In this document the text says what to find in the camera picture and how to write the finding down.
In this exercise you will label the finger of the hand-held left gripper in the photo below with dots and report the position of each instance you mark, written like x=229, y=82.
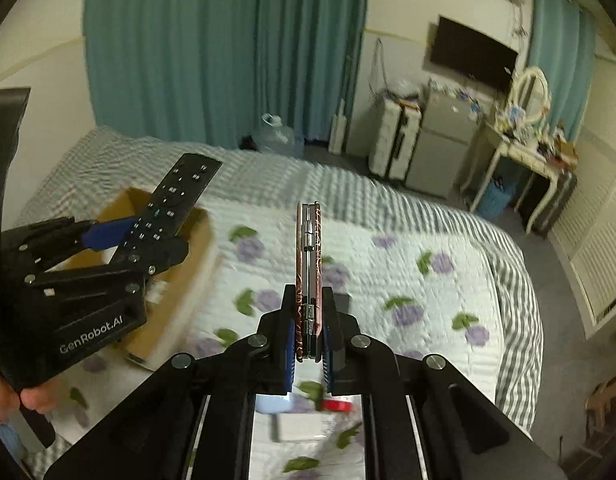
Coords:
x=108, y=234
x=158, y=255

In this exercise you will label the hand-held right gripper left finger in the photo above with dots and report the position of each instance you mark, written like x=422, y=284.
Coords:
x=288, y=355

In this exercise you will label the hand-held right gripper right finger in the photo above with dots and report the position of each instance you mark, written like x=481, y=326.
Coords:
x=329, y=360

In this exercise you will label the cardboard box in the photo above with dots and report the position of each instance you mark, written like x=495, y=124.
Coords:
x=188, y=280

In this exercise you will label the black remote control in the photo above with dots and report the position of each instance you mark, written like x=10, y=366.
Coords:
x=173, y=200

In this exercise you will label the pink patterned phone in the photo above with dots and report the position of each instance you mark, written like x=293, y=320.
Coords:
x=308, y=260

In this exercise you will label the person's left hand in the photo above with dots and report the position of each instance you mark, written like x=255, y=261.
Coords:
x=33, y=400

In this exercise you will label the red round item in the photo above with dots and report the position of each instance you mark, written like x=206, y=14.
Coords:
x=337, y=405

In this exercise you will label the light blue item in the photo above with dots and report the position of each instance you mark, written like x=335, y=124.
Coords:
x=273, y=404

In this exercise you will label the small white box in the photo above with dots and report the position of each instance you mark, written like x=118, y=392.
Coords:
x=298, y=426

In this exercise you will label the white floral quilt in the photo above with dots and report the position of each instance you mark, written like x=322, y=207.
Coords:
x=402, y=270

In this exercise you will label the clear water jug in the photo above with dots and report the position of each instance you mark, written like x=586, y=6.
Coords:
x=273, y=135

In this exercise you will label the bed with floral quilt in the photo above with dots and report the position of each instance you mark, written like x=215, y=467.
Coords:
x=338, y=180

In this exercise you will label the teal curtain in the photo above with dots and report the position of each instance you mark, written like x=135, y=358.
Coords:
x=313, y=50
x=173, y=50
x=557, y=45

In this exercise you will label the white flat mop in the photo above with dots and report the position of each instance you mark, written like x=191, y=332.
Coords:
x=338, y=130

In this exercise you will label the blue plastic basket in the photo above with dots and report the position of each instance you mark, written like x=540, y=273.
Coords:
x=495, y=200

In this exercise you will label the white suitcase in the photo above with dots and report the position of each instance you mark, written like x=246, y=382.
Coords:
x=393, y=137

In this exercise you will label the grey mini fridge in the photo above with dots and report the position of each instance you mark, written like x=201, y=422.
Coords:
x=440, y=150

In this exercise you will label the black suitcase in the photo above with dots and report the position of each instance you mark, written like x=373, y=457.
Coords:
x=557, y=202

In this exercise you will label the white dressing table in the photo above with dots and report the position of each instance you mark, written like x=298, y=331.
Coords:
x=517, y=152

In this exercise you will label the wooden chair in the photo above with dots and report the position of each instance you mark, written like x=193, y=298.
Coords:
x=607, y=410

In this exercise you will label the white louvered cabinet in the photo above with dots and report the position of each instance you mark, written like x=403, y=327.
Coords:
x=597, y=240

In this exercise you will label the white oval mirror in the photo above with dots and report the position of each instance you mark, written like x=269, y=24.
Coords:
x=530, y=92

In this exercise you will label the black wall television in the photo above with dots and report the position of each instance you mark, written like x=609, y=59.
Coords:
x=470, y=55

